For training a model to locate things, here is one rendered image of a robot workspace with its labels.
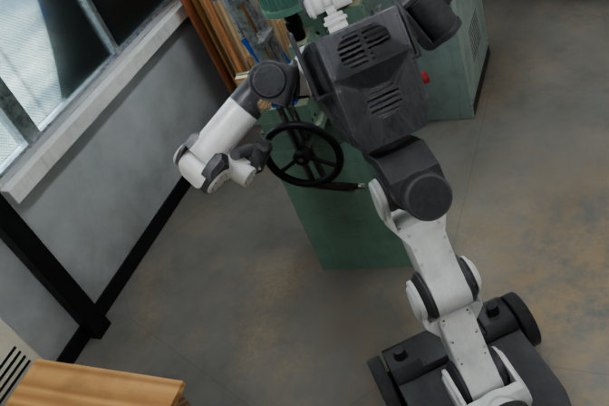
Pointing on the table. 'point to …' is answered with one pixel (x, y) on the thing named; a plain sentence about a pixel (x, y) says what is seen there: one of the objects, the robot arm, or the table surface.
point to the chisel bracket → (304, 40)
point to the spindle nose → (295, 26)
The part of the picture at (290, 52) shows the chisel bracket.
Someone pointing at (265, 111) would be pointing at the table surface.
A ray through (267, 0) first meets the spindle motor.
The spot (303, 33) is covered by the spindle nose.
